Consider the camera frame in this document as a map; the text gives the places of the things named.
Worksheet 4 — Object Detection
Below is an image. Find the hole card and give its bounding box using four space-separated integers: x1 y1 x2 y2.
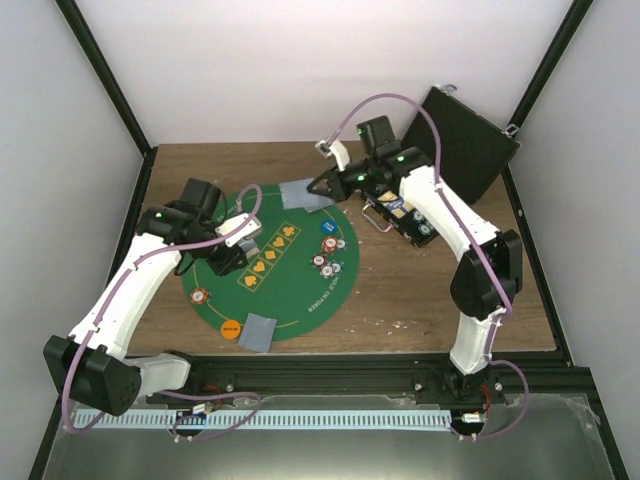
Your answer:
255 317 277 353
278 178 315 210
303 194 335 213

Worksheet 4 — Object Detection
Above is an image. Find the blue small blind button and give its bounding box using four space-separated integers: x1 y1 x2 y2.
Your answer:
321 219 338 235

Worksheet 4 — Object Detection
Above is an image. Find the brown red chip stack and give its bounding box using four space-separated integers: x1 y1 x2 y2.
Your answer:
189 288 210 305

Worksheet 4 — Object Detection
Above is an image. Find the red five chip stack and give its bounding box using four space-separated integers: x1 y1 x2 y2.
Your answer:
321 236 338 254

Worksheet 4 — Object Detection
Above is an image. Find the orange big blind button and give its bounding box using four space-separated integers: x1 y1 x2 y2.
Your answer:
220 319 242 340

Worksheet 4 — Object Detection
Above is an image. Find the single face-down playing card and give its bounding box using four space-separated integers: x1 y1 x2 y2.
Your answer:
238 313 267 353

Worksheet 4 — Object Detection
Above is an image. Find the black orange hundred chip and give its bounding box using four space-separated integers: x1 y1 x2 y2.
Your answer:
320 264 334 278

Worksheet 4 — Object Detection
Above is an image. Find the black poker chip case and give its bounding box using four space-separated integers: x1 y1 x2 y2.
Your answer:
360 85 520 248

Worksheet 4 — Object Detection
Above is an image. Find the grey card deck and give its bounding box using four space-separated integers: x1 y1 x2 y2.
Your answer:
237 239 260 259

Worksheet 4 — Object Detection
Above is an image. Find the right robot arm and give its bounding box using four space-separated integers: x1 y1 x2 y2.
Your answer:
307 116 523 403

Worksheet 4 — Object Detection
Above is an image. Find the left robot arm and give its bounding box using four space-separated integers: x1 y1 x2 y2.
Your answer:
43 178 262 416

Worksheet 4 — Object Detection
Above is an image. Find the blue Texas Hold'em card box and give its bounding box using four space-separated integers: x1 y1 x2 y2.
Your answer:
377 191 414 219

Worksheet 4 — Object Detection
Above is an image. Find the round green poker mat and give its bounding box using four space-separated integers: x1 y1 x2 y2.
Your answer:
182 185 360 341

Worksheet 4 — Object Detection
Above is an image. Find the light blue slotted strip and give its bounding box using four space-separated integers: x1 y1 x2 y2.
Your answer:
96 409 452 432

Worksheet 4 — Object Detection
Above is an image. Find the chrome case handle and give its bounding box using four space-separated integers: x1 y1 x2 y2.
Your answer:
361 200 396 233

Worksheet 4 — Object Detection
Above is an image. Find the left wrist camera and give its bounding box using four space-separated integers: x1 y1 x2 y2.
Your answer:
215 213 262 247

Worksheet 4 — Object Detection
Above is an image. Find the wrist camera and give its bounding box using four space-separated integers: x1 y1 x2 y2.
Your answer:
314 140 351 172
215 213 262 247

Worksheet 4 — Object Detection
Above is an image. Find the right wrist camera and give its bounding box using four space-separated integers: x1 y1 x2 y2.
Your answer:
314 140 351 172

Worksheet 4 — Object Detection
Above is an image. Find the black aluminium frame rail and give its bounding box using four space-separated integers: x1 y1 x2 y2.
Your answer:
179 352 595 405

